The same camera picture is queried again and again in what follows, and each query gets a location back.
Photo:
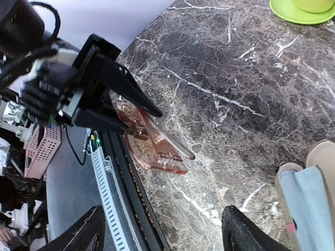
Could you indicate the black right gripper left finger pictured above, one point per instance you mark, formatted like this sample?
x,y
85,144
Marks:
x,y
87,233

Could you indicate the pink perforated basket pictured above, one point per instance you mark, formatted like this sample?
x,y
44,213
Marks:
x,y
40,153

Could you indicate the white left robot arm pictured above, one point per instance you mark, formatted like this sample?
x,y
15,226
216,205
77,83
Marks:
x,y
29,37

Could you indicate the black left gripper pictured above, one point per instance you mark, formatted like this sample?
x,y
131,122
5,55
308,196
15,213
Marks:
x,y
90,105

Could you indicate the black front table rail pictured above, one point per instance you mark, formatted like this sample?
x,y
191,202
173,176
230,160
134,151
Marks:
x,y
138,207

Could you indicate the light blue cloth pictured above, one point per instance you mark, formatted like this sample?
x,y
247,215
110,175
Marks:
x,y
305,195

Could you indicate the green plastic bowl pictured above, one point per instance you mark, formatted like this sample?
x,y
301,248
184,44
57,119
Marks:
x,y
314,6

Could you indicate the white slotted cable duct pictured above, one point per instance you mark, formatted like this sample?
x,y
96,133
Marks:
x,y
110,210

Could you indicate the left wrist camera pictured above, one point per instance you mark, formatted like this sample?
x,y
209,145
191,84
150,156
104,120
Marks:
x,y
44,94

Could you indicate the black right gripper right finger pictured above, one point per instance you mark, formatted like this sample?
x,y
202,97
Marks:
x,y
240,233

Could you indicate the green plastic plate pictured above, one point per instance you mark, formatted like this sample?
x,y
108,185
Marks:
x,y
286,10

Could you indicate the pink translucent sunglasses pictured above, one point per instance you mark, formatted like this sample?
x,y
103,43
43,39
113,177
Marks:
x,y
150,147

